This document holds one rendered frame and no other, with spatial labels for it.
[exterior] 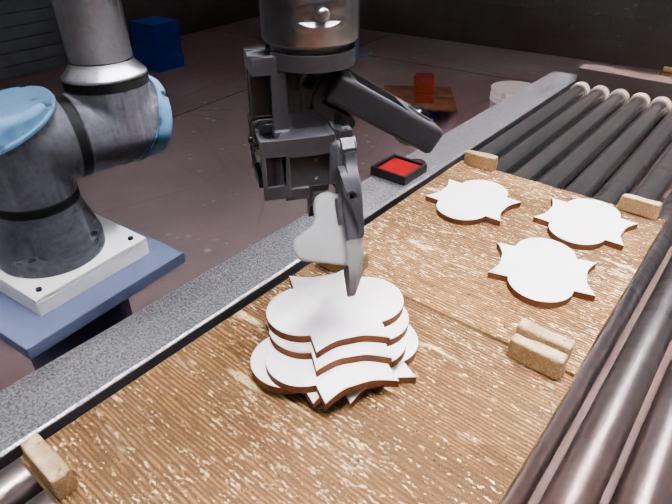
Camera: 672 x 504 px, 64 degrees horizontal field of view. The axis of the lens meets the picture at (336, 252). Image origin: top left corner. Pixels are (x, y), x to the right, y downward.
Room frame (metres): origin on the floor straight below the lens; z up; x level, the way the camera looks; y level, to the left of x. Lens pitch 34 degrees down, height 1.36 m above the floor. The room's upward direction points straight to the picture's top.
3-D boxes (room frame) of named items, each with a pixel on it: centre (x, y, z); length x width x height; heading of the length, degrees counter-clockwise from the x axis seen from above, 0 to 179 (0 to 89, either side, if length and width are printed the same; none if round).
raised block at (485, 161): (0.91, -0.26, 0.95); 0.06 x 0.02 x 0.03; 51
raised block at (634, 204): (0.74, -0.47, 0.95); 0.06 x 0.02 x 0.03; 51
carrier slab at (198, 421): (0.35, 0.02, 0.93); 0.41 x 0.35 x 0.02; 140
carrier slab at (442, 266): (0.67, -0.24, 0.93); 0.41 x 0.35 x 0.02; 141
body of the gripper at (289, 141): (0.44, 0.03, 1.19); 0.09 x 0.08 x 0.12; 106
